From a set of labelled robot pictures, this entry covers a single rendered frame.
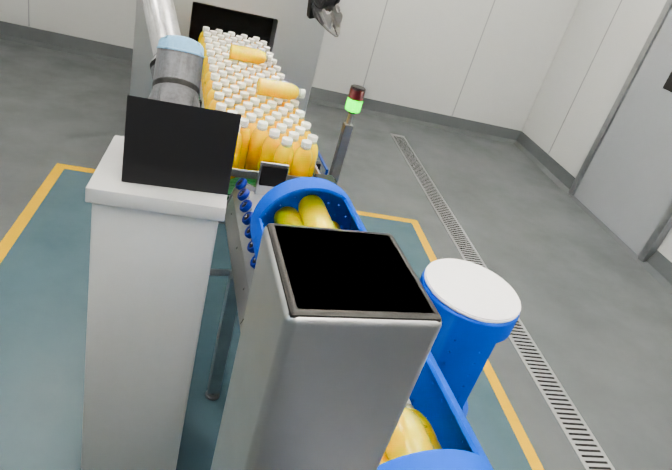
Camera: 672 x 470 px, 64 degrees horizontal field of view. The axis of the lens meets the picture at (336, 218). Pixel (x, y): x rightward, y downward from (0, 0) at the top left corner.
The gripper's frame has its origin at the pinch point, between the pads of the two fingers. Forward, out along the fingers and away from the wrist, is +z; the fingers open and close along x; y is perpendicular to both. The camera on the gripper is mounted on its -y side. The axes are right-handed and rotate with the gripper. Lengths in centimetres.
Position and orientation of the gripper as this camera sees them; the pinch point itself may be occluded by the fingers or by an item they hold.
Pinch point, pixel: (335, 34)
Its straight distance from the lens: 183.9
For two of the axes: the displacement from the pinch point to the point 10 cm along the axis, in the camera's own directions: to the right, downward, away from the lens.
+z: 3.5, 9.4, -0.8
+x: 8.8, -2.9, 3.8
